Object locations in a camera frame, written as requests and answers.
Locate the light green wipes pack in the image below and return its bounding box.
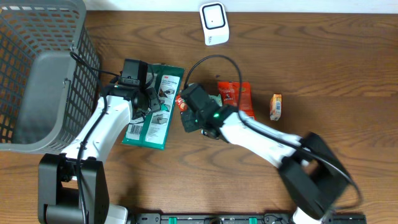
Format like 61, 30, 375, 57
209, 94, 223, 106

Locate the red stick sachet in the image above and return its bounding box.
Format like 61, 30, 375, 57
175, 95, 188, 112

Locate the dark green package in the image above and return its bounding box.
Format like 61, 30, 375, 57
122, 64, 185, 151

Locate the red snack bag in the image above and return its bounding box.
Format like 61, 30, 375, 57
218, 82, 256, 119

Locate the small orange white box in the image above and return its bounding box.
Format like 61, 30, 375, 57
270, 94, 282, 121

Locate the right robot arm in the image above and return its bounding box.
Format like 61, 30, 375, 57
180, 84, 350, 223

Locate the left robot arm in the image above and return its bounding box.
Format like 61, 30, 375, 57
38, 59, 160, 223

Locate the white barcode scanner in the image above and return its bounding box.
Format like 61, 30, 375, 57
199, 2, 229, 46

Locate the grey plastic mesh basket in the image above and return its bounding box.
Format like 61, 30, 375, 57
1, 0, 100, 154

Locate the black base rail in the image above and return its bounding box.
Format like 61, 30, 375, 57
125, 212, 367, 224

